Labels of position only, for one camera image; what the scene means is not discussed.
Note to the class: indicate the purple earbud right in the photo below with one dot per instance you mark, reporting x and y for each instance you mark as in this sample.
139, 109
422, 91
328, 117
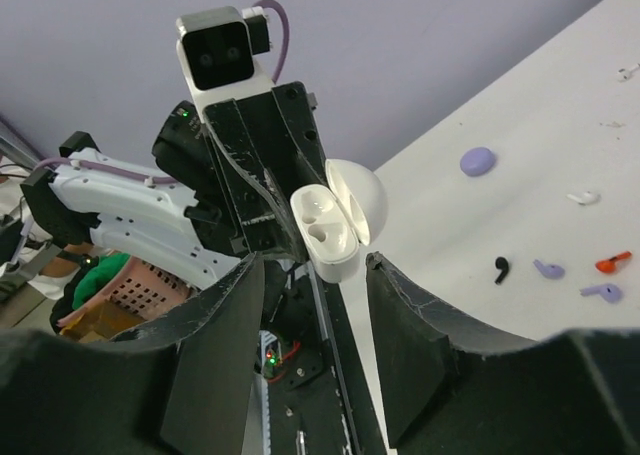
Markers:
609, 292

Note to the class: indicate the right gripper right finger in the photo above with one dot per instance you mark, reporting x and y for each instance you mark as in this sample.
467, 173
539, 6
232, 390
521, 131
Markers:
418, 340

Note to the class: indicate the purple earbud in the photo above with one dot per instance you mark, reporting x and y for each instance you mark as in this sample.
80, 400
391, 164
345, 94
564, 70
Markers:
609, 292
549, 271

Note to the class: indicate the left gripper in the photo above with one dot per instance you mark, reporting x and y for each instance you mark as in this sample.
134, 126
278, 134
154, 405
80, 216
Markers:
266, 147

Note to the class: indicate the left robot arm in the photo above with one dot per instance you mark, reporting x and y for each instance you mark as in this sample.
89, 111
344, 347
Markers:
220, 188

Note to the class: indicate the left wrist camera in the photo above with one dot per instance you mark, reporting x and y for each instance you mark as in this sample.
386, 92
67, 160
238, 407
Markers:
217, 50

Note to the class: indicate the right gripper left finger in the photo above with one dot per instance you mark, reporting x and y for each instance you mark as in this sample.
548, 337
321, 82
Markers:
210, 342

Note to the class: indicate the purple earbud left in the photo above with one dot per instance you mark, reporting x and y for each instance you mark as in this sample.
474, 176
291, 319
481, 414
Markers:
549, 271

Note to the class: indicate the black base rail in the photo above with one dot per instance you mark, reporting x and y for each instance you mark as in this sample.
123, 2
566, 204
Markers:
313, 392

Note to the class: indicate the black earbud left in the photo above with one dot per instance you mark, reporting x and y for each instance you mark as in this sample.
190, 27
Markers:
502, 265

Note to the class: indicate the pink plastic basket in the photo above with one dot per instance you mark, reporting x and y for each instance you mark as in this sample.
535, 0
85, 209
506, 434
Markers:
135, 286

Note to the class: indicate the red earbud upper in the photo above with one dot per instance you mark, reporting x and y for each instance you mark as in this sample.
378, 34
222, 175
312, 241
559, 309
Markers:
610, 265

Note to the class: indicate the white earbud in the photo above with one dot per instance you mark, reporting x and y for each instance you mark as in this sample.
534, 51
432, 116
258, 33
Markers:
585, 198
625, 74

